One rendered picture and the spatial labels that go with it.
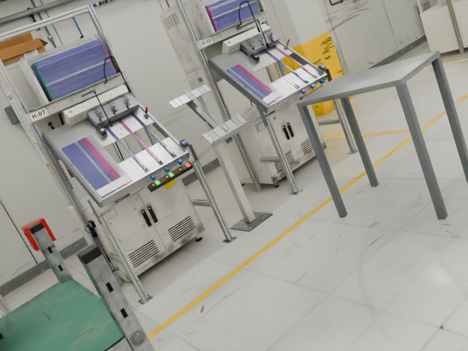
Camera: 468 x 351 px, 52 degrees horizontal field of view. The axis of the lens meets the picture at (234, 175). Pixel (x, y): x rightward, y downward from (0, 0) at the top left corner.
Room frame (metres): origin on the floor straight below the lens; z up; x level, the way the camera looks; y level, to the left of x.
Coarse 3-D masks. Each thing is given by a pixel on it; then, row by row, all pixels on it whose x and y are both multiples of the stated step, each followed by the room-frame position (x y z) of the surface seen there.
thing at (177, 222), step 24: (144, 192) 3.33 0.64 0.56; (168, 192) 3.41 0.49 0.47; (72, 216) 3.68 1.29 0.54; (120, 216) 3.21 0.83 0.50; (144, 216) 3.29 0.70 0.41; (168, 216) 3.37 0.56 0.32; (192, 216) 3.46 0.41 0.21; (120, 240) 3.17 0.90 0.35; (144, 240) 3.25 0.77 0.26; (168, 240) 3.33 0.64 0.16; (120, 264) 3.15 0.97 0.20; (144, 264) 3.21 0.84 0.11
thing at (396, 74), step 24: (360, 72) 2.91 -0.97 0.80; (384, 72) 2.59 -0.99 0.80; (408, 72) 2.34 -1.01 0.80; (312, 96) 2.82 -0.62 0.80; (336, 96) 2.60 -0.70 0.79; (408, 96) 2.29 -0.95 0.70; (312, 120) 2.83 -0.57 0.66; (408, 120) 2.30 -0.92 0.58; (456, 120) 2.53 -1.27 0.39; (312, 144) 2.84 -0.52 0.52; (360, 144) 3.06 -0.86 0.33; (456, 144) 2.56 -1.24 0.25; (432, 168) 2.30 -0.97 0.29; (336, 192) 2.82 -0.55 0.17; (432, 192) 2.30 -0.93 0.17
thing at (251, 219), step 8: (208, 128) 3.37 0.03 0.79; (216, 152) 3.40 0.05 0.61; (224, 152) 3.38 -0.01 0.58; (224, 160) 3.37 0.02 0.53; (224, 168) 3.38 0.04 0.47; (232, 168) 3.39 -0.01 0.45; (232, 176) 3.37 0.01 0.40; (232, 184) 3.38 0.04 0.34; (240, 184) 3.39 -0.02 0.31; (240, 192) 3.38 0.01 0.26; (240, 200) 3.36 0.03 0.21; (240, 208) 3.40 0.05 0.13; (248, 208) 3.38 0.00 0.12; (248, 216) 3.37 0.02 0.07; (256, 216) 3.44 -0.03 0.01; (264, 216) 3.38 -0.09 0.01; (240, 224) 3.42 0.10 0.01; (248, 224) 3.35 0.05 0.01; (256, 224) 3.28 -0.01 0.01
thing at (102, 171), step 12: (72, 144) 3.22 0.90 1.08; (84, 144) 3.23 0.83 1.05; (96, 144) 3.23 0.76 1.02; (72, 156) 3.14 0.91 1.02; (84, 156) 3.14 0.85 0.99; (96, 156) 3.15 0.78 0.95; (108, 156) 3.15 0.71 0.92; (84, 168) 3.07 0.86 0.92; (96, 168) 3.07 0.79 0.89; (108, 168) 3.07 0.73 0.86; (120, 168) 3.08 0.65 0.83; (96, 180) 2.99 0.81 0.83; (108, 180) 2.99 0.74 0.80; (120, 180) 2.99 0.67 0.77; (132, 180) 3.00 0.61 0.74; (108, 192) 2.92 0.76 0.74
